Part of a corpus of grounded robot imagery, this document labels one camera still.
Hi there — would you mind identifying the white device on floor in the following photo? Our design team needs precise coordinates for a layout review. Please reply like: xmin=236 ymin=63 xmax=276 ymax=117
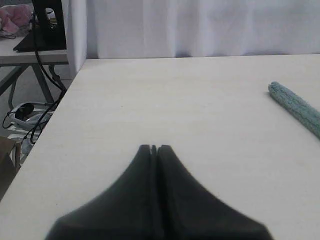
xmin=8 ymin=102 xmax=53 ymax=130

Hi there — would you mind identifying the green knitted cloth piece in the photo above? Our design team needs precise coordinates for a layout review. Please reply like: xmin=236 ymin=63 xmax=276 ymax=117
xmin=268 ymin=81 xmax=320 ymax=139

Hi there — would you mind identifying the white backdrop curtain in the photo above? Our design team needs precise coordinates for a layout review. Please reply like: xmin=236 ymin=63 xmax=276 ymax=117
xmin=62 ymin=0 xmax=320 ymax=77

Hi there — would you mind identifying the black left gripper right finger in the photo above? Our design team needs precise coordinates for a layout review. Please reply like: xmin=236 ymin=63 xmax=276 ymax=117
xmin=156 ymin=145 xmax=273 ymax=240

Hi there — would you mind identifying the grey side table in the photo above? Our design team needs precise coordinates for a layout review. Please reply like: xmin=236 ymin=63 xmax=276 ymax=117
xmin=0 ymin=37 xmax=72 ymax=106

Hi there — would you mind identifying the black monitor stand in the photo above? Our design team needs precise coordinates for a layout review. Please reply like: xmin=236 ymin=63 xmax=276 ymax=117
xmin=13 ymin=0 xmax=67 ymax=53

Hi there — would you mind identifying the black hanging cable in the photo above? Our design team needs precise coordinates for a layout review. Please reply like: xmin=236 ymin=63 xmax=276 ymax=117
xmin=2 ymin=7 xmax=68 ymax=145

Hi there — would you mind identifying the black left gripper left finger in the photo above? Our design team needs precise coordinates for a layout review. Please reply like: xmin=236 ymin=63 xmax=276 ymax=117
xmin=46 ymin=145 xmax=156 ymax=240

